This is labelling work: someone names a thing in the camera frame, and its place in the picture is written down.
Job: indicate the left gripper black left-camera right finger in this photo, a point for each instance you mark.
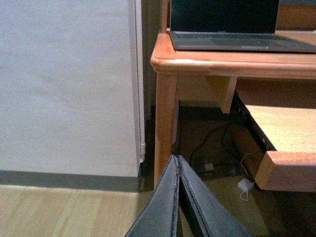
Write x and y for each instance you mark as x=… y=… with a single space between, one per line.
x=206 y=215

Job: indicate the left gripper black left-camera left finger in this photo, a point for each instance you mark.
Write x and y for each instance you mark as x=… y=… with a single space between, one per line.
x=159 y=217

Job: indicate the wooden keyboard tray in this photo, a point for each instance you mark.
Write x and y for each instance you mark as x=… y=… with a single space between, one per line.
x=288 y=121

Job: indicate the white power adapter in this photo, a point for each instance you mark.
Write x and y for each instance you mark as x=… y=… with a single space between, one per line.
x=245 y=185

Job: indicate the white plug block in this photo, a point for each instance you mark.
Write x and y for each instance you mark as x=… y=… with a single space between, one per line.
x=209 y=167

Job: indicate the wooden desk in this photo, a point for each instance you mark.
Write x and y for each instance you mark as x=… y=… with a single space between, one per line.
x=225 y=73

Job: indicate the grey open laptop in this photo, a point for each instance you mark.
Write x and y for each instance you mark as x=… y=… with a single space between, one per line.
x=230 y=25

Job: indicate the white wall pipe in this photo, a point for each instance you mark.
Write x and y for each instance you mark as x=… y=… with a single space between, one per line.
x=136 y=56

